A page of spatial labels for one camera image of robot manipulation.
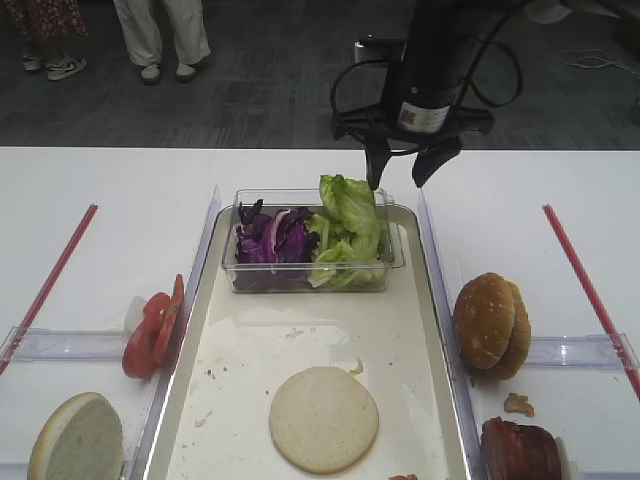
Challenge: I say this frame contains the right red tape strip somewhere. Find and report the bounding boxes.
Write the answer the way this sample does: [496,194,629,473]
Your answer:
[542,204,639,397]

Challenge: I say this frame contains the bun bottom on tray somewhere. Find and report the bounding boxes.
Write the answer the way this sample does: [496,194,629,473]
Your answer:
[269,366,380,474]

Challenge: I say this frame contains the right upper clear holder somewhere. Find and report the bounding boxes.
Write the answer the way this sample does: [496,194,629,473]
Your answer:
[523,334,639,371]

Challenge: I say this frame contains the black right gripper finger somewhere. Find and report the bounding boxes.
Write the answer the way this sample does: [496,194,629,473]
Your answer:
[412,136,461,188]
[364,140,391,189]

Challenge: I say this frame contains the metal baking tray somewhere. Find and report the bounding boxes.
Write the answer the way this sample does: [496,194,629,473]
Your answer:
[148,206,467,479]

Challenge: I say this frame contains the left upper clear holder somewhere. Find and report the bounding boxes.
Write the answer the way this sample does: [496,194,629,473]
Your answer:
[1,327,127,362]

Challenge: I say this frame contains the meat crumb on tray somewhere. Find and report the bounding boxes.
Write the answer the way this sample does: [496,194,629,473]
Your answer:
[388,474,418,480]

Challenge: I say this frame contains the red tape strip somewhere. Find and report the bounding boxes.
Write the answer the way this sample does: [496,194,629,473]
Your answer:
[542,204,639,397]
[0,204,99,374]

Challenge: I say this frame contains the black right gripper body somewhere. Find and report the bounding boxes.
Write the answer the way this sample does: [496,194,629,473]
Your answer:
[331,29,494,156]

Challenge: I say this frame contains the left red tape strip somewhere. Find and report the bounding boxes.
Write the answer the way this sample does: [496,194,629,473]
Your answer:
[0,204,99,374]

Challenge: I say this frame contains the person in floral skirt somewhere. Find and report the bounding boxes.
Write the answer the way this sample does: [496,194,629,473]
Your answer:
[1,0,87,81]

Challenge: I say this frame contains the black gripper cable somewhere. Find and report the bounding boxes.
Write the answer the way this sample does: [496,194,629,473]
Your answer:
[330,0,525,154]

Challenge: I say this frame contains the white cable on floor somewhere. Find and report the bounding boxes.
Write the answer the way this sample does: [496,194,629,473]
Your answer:
[559,48,640,77]

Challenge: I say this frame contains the long clear divider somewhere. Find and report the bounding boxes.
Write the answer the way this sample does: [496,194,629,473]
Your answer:
[121,189,221,479]
[418,190,489,479]

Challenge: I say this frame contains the front sesame bun top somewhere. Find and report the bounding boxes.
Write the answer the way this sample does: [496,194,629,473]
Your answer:
[453,272,515,370]

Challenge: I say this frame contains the purple cabbage leaves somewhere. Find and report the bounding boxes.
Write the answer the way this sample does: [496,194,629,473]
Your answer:
[233,199,320,293]

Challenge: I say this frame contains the sesame bun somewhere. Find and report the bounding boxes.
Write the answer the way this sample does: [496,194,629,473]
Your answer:
[453,272,515,370]
[492,282,531,380]

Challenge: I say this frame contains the rear sesame bun top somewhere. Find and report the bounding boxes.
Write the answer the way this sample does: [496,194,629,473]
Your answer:
[492,282,531,380]

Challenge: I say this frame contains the green lettuce leaf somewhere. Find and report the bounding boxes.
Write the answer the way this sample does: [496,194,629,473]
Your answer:
[320,174,379,236]

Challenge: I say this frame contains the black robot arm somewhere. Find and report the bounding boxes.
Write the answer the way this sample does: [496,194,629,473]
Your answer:
[331,1,525,190]

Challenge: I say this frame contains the white patty separator disc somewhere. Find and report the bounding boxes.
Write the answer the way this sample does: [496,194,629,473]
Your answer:
[554,436,573,480]

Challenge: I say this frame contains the green lettuce in box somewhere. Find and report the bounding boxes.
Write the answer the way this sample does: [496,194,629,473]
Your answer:
[305,214,387,289]

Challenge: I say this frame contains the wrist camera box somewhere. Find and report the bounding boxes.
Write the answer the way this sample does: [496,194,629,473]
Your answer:
[354,36,405,63]

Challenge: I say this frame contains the sliced tomato stack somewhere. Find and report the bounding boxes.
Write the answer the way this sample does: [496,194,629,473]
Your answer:
[121,274,185,380]

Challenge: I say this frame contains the clear plastic salad box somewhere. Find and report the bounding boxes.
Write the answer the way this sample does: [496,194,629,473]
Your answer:
[221,175,404,293]

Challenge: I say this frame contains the left long clear divider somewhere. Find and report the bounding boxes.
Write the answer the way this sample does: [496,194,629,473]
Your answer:
[121,189,221,479]

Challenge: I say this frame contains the white bun half upright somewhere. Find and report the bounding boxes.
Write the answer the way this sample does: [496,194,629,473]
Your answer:
[27,392,124,480]

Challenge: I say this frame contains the meat crumb on table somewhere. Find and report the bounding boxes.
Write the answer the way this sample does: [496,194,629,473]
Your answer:
[503,392,535,418]

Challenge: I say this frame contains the right long clear divider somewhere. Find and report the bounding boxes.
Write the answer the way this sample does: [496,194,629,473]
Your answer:
[418,190,489,479]

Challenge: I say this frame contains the clear holder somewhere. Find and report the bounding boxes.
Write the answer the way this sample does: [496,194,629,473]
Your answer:
[1,327,127,362]
[523,334,639,371]

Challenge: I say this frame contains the person in beige trousers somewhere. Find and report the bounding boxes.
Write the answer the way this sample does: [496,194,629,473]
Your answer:
[112,0,213,86]

